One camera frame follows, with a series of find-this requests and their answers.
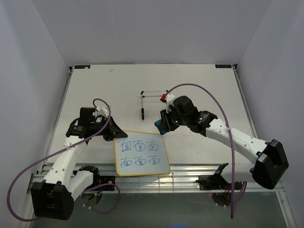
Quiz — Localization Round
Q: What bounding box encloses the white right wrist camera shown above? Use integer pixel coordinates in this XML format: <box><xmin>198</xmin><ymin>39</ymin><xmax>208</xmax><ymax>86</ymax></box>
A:
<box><xmin>160</xmin><ymin>94</ymin><xmax>176</xmax><ymax>113</ymax></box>

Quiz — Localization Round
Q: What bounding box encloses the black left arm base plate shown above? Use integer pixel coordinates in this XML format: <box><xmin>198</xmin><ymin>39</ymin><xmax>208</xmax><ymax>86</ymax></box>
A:
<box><xmin>97</xmin><ymin>176</ymin><xmax>115</xmax><ymax>191</ymax></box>

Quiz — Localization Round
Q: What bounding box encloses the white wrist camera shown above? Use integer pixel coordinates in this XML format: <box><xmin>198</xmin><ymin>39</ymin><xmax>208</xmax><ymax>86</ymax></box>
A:
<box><xmin>160</xmin><ymin>94</ymin><xmax>176</xmax><ymax>113</ymax></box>
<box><xmin>95</xmin><ymin>105</ymin><xmax>110</xmax><ymax>118</ymax></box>

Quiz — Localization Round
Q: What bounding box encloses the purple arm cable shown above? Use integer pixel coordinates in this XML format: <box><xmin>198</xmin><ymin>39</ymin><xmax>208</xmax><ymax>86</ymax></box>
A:
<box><xmin>6</xmin><ymin>98</ymin><xmax>122</xmax><ymax>223</ymax></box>
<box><xmin>167</xmin><ymin>83</ymin><xmax>247</xmax><ymax>219</ymax></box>

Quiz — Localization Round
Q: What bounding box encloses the blue whiteboard eraser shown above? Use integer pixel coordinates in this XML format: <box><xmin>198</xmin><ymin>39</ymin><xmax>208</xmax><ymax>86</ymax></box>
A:
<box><xmin>154</xmin><ymin>120</ymin><xmax>167</xmax><ymax>135</ymax></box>

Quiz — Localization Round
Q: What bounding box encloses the left blue corner label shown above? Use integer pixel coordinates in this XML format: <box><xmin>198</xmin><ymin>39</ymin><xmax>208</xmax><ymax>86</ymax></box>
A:
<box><xmin>74</xmin><ymin>65</ymin><xmax>91</xmax><ymax>69</ymax></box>

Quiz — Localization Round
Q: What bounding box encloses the yellow framed small whiteboard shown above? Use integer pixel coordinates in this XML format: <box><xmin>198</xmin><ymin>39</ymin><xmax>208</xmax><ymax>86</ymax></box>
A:
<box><xmin>114</xmin><ymin>131</ymin><xmax>171</xmax><ymax>177</ymax></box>

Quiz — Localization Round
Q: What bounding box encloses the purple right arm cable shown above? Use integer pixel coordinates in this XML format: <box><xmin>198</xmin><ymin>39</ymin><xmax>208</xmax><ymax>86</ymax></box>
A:
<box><xmin>167</xmin><ymin>83</ymin><xmax>247</xmax><ymax>219</ymax></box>

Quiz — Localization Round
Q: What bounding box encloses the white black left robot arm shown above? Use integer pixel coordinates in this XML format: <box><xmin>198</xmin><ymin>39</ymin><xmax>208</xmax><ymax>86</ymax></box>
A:
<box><xmin>30</xmin><ymin>107</ymin><xmax>128</xmax><ymax>220</ymax></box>

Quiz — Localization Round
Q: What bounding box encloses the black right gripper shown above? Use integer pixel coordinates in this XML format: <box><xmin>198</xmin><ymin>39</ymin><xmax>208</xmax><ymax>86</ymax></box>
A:
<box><xmin>159</xmin><ymin>105</ymin><xmax>189</xmax><ymax>133</ymax></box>

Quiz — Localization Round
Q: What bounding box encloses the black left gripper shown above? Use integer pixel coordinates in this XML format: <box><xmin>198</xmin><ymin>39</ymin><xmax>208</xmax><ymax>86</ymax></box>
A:
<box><xmin>91</xmin><ymin>115</ymin><xmax>127</xmax><ymax>141</ymax></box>

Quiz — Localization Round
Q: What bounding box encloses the blue corner label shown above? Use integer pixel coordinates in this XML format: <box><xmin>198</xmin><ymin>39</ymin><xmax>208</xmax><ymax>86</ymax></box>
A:
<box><xmin>215</xmin><ymin>64</ymin><xmax>232</xmax><ymax>68</ymax></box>
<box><xmin>74</xmin><ymin>65</ymin><xmax>91</xmax><ymax>69</ymax></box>

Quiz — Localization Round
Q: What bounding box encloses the black wire whiteboard stand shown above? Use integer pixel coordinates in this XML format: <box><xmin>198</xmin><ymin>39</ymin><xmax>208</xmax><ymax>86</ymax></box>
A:
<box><xmin>140</xmin><ymin>90</ymin><xmax>168</xmax><ymax>120</ymax></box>

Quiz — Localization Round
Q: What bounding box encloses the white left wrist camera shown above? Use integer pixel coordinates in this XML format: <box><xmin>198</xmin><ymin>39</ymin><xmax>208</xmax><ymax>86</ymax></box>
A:
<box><xmin>95</xmin><ymin>105</ymin><xmax>110</xmax><ymax>118</ymax></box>

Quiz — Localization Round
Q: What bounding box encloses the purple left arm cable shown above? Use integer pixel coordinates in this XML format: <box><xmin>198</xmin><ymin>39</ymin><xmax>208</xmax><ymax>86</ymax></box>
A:
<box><xmin>6</xmin><ymin>98</ymin><xmax>122</xmax><ymax>223</ymax></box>

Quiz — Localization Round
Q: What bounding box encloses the right blue corner label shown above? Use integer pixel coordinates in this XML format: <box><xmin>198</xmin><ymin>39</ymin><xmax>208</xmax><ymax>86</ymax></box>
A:
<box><xmin>215</xmin><ymin>64</ymin><xmax>232</xmax><ymax>68</ymax></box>

